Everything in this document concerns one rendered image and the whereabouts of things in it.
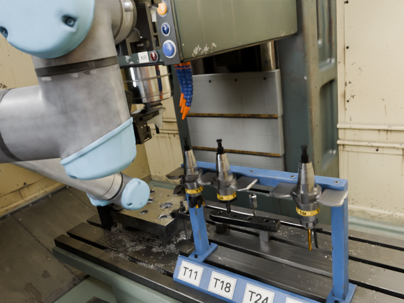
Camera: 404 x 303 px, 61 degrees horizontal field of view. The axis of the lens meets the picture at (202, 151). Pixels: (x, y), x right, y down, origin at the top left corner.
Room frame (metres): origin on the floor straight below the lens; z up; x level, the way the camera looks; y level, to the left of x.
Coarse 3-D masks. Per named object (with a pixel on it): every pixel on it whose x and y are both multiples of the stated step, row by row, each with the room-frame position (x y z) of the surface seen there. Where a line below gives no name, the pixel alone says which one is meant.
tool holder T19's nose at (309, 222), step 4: (300, 216) 0.69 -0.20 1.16; (304, 216) 0.68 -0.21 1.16; (312, 216) 0.67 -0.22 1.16; (316, 216) 0.68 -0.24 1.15; (300, 220) 0.69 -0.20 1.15; (304, 220) 0.68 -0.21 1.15; (308, 220) 0.67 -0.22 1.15; (312, 220) 0.67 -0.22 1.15; (316, 220) 0.68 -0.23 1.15; (304, 224) 0.68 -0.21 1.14; (308, 224) 0.67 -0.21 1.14; (312, 224) 0.67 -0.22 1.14; (316, 224) 0.68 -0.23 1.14; (308, 228) 0.68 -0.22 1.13
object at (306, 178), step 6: (300, 162) 0.68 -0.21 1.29; (300, 168) 0.68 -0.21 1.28; (306, 168) 0.67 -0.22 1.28; (312, 168) 0.68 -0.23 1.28; (300, 174) 0.68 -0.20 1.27; (306, 174) 0.67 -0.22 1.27; (312, 174) 0.67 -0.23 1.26; (300, 180) 0.68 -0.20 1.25; (306, 180) 0.67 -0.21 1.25; (312, 180) 0.67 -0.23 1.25; (300, 186) 0.68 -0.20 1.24; (306, 186) 0.67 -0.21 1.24; (312, 186) 0.67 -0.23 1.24; (306, 192) 0.67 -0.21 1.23; (312, 192) 0.67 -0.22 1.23
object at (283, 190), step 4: (280, 184) 0.75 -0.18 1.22; (284, 184) 0.75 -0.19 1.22; (288, 184) 0.74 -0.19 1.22; (292, 184) 0.74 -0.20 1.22; (296, 184) 0.74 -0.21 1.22; (276, 188) 0.73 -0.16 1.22; (280, 188) 0.73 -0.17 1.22; (284, 188) 0.72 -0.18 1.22; (288, 188) 0.72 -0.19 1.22; (272, 192) 0.71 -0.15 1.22; (276, 192) 0.71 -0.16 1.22; (280, 192) 0.71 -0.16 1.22; (284, 192) 0.70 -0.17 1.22; (288, 192) 0.70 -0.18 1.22; (292, 192) 0.70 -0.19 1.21; (276, 196) 0.70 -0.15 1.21; (280, 196) 0.69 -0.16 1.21; (284, 196) 0.69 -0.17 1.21; (288, 196) 0.69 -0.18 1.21
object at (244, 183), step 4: (244, 176) 0.83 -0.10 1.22; (236, 180) 0.81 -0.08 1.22; (240, 180) 0.81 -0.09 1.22; (244, 180) 0.80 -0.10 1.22; (248, 180) 0.80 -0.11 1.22; (252, 180) 0.79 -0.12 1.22; (256, 180) 0.79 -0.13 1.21; (232, 184) 0.79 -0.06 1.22; (236, 184) 0.79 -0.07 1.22; (240, 184) 0.78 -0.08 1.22; (244, 184) 0.78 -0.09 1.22; (248, 184) 0.78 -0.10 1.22; (252, 184) 0.78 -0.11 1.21; (232, 188) 0.77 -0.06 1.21; (236, 188) 0.77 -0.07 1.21; (240, 188) 0.76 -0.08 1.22; (244, 188) 0.76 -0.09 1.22; (248, 188) 0.76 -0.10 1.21
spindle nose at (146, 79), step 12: (132, 72) 1.03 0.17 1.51; (144, 72) 1.02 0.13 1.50; (156, 72) 1.03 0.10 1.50; (168, 72) 1.07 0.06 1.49; (132, 84) 1.03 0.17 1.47; (144, 84) 1.02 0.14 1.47; (156, 84) 1.03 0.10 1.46; (168, 84) 1.06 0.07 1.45; (144, 96) 1.02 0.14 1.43; (156, 96) 1.03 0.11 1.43; (168, 96) 1.05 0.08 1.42
